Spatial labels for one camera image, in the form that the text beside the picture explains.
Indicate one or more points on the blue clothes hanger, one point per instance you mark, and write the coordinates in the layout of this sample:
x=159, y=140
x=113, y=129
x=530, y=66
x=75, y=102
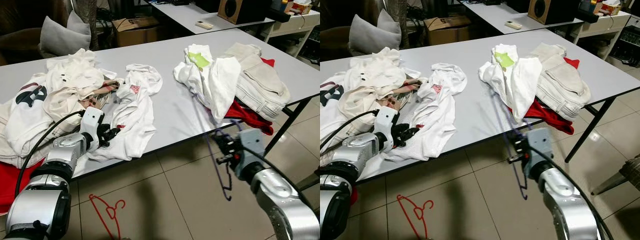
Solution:
x=220, y=170
x=517, y=175

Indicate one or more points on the white garment with green label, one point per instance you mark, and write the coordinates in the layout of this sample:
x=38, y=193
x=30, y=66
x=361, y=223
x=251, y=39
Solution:
x=220, y=85
x=525, y=85

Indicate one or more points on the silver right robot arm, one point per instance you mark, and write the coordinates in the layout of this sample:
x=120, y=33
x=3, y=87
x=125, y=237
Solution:
x=570, y=205
x=285, y=200

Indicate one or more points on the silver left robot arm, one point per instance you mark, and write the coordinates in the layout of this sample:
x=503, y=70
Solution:
x=45, y=200
x=345, y=200

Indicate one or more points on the white garment with red print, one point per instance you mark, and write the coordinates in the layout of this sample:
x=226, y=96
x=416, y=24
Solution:
x=440, y=110
x=135, y=110

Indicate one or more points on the red striped fabric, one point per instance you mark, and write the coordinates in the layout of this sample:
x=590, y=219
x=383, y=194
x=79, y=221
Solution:
x=407, y=92
x=102, y=92

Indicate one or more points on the cream crumpled garment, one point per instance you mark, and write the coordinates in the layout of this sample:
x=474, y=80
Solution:
x=75, y=80
x=380, y=80

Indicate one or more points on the grey table with black legs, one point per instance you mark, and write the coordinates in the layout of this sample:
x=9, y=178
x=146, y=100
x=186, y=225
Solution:
x=172, y=100
x=470, y=100

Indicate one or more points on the beige jeans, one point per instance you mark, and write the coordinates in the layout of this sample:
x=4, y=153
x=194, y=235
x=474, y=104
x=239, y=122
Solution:
x=562, y=80
x=260, y=80

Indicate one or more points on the grey wooden chair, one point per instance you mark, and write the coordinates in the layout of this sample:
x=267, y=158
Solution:
x=622, y=175

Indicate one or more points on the printed cardboard box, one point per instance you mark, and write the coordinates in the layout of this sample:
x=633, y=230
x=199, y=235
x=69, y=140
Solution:
x=135, y=32
x=447, y=31

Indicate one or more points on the grey pillow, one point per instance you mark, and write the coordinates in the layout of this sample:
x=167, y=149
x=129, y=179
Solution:
x=80, y=22
x=370, y=36
x=389, y=20
x=60, y=37

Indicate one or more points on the white remote control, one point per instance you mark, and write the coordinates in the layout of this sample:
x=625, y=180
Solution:
x=204, y=24
x=513, y=24

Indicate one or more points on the dark brown sofa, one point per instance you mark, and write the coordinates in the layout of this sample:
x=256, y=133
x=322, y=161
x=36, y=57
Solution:
x=20, y=35
x=332, y=35

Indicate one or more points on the black crate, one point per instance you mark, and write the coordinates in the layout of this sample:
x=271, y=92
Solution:
x=627, y=47
x=312, y=45

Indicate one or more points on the grey side table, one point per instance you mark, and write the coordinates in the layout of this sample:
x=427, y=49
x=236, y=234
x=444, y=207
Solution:
x=180, y=12
x=492, y=12

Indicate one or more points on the wooden speaker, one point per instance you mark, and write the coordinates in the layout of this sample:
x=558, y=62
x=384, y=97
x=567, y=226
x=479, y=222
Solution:
x=552, y=10
x=245, y=10

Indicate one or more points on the white low cabinet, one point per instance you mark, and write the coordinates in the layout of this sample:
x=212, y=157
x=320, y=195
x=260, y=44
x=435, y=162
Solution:
x=295, y=25
x=600, y=25

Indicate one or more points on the tissue box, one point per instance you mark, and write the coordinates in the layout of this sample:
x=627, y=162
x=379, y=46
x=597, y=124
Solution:
x=301, y=7
x=612, y=7

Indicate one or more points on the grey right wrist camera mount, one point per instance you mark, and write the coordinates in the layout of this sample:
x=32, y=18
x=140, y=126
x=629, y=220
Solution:
x=537, y=150
x=252, y=150

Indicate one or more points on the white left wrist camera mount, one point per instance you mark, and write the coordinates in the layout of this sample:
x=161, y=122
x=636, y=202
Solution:
x=91, y=125
x=386, y=125

